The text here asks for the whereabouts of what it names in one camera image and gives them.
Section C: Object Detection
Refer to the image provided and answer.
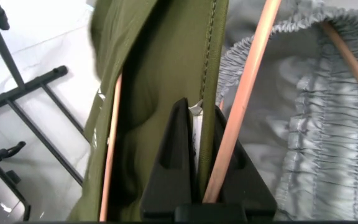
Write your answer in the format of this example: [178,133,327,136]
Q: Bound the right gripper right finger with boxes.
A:
[197,105,278,220]

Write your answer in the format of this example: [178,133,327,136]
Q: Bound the olive green garment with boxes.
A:
[67,0,229,222]

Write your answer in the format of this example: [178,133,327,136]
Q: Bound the pale grey shorts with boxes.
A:
[216,0,358,222]

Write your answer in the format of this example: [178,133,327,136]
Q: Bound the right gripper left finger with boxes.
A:
[140,98,198,221]

